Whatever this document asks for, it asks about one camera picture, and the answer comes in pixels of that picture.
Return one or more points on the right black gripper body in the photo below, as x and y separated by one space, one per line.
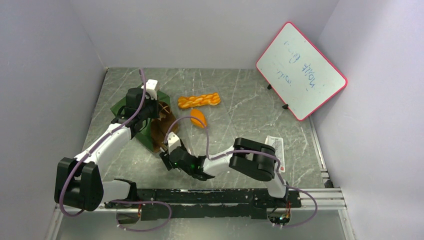
167 158

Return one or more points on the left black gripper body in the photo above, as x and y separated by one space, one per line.
150 109

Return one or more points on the green paper bag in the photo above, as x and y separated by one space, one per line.
152 121

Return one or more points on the braided fake bread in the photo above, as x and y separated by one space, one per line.
186 102

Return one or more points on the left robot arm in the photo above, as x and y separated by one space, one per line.
78 181

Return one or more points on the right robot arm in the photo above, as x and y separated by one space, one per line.
250 158

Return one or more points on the white printed card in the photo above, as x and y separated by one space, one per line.
278 144

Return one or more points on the red framed whiteboard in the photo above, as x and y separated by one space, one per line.
298 72

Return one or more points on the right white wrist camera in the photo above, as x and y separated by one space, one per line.
172 142

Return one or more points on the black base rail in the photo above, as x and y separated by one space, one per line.
161 203

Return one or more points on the aluminium frame rail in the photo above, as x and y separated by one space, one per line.
322 216

